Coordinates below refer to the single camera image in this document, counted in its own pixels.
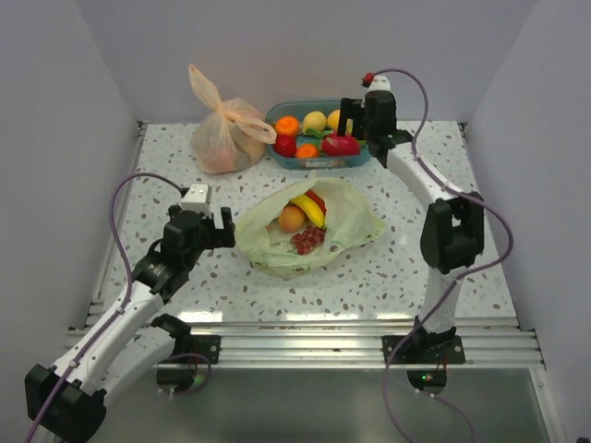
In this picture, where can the yellow banana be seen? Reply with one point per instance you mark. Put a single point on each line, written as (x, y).
(311, 209)

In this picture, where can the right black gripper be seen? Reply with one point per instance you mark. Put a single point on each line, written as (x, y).
(350, 109)

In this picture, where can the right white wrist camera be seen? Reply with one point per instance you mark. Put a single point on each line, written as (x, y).
(376, 82)

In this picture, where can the orange tangerine lower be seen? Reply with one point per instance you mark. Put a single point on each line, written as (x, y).
(307, 151)

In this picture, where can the yellow orange mango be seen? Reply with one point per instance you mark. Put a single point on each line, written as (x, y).
(333, 120)

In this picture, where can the pink dragon fruit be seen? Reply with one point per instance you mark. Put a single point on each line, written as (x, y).
(336, 146)

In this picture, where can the orange knotted plastic bag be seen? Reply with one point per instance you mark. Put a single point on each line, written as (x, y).
(233, 136)

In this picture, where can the orange tangerine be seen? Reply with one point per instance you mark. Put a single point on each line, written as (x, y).
(287, 126)
(307, 151)

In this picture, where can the aluminium mounting rail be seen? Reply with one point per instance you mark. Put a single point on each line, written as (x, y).
(491, 343)

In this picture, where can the green avocado print plastic bag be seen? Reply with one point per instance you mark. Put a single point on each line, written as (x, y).
(350, 222)

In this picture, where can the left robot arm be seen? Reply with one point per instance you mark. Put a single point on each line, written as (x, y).
(69, 398)

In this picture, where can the red grape bunch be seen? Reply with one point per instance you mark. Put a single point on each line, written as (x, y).
(306, 241)

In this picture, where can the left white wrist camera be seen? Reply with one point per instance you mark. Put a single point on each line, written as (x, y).
(197, 199)

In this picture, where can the red apple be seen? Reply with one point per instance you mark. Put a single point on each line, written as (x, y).
(285, 146)

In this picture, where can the peach fruit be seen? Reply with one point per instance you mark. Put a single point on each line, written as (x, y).
(291, 219)

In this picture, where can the teal plastic fruit basin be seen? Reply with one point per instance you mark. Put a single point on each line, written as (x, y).
(299, 110)

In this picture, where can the orange tangerine upper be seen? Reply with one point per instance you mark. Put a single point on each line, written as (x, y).
(287, 126)

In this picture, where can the yellow lemon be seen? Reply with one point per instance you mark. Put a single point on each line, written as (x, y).
(315, 120)

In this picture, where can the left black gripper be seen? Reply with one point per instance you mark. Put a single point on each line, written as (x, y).
(219, 237)

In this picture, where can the red watermelon slice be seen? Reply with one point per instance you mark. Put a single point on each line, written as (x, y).
(318, 200)

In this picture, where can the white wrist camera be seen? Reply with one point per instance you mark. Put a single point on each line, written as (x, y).
(197, 199)
(376, 82)

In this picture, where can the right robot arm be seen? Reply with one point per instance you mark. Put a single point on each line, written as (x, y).
(452, 235)

